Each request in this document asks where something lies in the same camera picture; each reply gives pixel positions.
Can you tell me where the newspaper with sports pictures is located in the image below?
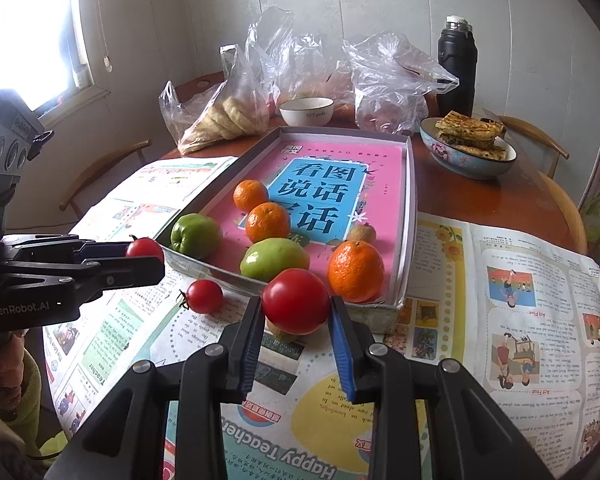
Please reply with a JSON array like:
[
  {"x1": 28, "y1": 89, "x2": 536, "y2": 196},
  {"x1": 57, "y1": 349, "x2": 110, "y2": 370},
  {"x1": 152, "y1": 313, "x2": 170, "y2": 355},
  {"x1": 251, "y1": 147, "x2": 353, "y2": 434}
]
[{"x1": 390, "y1": 212, "x2": 600, "y2": 478}]

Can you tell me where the clear plastic bag of flatbreads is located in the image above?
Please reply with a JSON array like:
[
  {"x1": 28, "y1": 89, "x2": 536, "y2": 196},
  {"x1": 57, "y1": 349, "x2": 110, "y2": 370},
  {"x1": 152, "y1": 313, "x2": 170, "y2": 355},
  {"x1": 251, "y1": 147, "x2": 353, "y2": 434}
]
[{"x1": 159, "y1": 44, "x2": 273, "y2": 157}]

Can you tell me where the pink book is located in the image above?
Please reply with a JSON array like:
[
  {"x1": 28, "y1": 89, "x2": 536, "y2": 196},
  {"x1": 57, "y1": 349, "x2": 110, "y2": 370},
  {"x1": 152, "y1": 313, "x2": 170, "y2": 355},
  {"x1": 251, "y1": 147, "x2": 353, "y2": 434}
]
[{"x1": 200, "y1": 140, "x2": 407, "y2": 306}]

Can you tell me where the black thermos bottle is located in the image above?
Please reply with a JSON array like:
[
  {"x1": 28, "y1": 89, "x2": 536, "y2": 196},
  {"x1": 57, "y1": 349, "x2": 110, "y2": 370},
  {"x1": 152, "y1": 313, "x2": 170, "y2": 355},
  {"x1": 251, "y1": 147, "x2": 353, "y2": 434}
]
[{"x1": 437, "y1": 16, "x2": 478, "y2": 119}]

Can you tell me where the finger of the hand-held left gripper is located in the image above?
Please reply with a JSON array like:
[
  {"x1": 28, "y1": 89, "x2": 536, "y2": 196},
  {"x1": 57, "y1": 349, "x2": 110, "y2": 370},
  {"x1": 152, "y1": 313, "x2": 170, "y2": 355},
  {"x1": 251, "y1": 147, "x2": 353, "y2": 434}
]
[
  {"x1": 7, "y1": 256, "x2": 166, "y2": 307},
  {"x1": 0, "y1": 234, "x2": 132, "y2": 262}
]

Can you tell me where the blue floral bowl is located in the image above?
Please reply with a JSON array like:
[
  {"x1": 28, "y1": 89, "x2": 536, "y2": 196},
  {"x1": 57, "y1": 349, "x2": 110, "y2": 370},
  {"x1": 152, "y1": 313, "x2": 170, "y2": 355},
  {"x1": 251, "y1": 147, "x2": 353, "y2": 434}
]
[{"x1": 420, "y1": 116, "x2": 518, "y2": 181}]

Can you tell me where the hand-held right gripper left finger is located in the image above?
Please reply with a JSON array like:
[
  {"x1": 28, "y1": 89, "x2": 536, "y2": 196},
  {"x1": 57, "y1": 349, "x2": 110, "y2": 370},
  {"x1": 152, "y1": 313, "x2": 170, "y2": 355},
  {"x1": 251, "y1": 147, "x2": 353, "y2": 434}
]
[{"x1": 45, "y1": 296, "x2": 266, "y2": 480}]

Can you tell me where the stack of round flatbreads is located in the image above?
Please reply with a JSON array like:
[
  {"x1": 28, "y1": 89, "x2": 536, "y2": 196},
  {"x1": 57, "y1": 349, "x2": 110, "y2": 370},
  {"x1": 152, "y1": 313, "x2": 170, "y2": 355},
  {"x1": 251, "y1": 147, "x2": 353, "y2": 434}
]
[{"x1": 179, "y1": 96, "x2": 261, "y2": 155}]

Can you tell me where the large green jujube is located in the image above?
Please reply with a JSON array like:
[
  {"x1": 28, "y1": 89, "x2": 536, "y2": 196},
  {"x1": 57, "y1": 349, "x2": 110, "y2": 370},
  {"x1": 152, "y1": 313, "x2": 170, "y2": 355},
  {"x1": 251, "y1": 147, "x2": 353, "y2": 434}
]
[{"x1": 240, "y1": 238, "x2": 311, "y2": 283}]

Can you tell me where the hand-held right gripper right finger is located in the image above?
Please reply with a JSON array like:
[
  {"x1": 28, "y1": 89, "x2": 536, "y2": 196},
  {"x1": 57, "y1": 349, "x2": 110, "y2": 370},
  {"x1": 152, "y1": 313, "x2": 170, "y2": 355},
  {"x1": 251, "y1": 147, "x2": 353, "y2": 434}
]
[{"x1": 329, "y1": 295, "x2": 556, "y2": 480}]

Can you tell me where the newspaper with yellow circle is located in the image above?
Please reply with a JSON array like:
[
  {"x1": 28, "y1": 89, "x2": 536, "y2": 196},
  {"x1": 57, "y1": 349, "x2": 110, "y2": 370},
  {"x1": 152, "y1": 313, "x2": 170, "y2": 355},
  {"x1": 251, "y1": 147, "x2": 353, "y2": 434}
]
[{"x1": 155, "y1": 255, "x2": 431, "y2": 480}]

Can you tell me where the clear plastic bag with red contents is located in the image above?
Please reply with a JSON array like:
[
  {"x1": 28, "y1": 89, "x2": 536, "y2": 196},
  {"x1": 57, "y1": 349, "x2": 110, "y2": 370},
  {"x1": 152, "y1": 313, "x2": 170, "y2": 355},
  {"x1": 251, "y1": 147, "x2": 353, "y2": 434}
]
[{"x1": 344, "y1": 32, "x2": 460, "y2": 134}]

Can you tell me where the orange tangerine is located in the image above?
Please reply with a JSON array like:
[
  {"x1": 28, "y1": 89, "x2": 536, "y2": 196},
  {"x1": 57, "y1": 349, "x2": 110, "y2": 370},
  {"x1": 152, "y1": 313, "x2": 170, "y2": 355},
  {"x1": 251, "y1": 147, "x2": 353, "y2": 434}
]
[
  {"x1": 245, "y1": 202, "x2": 291, "y2": 244},
  {"x1": 233, "y1": 179, "x2": 270, "y2": 212},
  {"x1": 327, "y1": 240, "x2": 385, "y2": 304}
]

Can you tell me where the grey cardboard box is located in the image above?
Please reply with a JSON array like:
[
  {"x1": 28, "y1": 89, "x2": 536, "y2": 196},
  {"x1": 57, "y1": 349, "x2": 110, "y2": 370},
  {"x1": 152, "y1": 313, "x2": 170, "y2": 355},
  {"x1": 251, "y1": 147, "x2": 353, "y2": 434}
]
[{"x1": 152, "y1": 126, "x2": 418, "y2": 333}]

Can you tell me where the wooden chair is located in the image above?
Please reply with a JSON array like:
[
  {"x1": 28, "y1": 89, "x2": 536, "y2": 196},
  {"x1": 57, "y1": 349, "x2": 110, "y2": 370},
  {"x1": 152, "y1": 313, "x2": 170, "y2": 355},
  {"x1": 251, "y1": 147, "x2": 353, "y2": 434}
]
[
  {"x1": 539, "y1": 174, "x2": 589, "y2": 257},
  {"x1": 174, "y1": 72, "x2": 227, "y2": 107},
  {"x1": 499, "y1": 116, "x2": 571, "y2": 181},
  {"x1": 59, "y1": 139, "x2": 154, "y2": 212}
]

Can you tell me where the window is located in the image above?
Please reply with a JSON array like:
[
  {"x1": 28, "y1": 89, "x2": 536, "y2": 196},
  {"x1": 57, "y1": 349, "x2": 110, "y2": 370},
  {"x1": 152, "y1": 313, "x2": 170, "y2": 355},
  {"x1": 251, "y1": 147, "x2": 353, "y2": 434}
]
[{"x1": 0, "y1": 0, "x2": 112, "y2": 122}]

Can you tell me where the pile of fried pancakes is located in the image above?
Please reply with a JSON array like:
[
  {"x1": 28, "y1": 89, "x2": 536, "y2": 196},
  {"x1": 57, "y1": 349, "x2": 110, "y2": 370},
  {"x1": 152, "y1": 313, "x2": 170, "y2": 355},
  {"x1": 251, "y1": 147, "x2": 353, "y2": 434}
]
[{"x1": 434, "y1": 112, "x2": 508, "y2": 160}]

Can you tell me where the white ceramic bowl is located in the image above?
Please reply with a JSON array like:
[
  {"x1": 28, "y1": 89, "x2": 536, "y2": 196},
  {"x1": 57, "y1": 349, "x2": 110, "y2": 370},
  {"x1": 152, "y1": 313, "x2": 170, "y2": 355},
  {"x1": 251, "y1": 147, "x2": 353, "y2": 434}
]
[{"x1": 279, "y1": 97, "x2": 335, "y2": 127}]

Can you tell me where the red tomato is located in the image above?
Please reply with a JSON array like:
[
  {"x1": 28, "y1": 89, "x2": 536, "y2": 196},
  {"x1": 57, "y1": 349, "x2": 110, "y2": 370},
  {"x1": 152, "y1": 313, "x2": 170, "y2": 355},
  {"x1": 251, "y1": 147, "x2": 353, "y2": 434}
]
[
  {"x1": 261, "y1": 268, "x2": 331, "y2": 336},
  {"x1": 125, "y1": 236, "x2": 165, "y2": 261},
  {"x1": 177, "y1": 280, "x2": 225, "y2": 314}
]

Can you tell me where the newspaper with film strip print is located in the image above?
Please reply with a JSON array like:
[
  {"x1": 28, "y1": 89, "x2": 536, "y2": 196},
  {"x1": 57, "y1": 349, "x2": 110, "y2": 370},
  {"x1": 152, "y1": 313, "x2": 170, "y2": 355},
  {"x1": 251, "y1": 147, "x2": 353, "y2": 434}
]
[{"x1": 42, "y1": 156, "x2": 238, "y2": 441}]

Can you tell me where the person's left forearm green sleeve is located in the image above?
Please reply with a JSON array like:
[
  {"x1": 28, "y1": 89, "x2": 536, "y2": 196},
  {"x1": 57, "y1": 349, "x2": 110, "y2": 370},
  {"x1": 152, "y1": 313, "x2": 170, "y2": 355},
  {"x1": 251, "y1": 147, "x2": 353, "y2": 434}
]
[{"x1": 0, "y1": 331, "x2": 73, "y2": 461}]

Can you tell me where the crumpled clear plastic bag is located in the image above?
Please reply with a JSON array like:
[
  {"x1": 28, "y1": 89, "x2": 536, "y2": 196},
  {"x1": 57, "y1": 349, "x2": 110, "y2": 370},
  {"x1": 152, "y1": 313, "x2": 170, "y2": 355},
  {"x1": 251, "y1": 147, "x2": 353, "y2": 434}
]
[{"x1": 244, "y1": 6, "x2": 356, "y2": 111}]

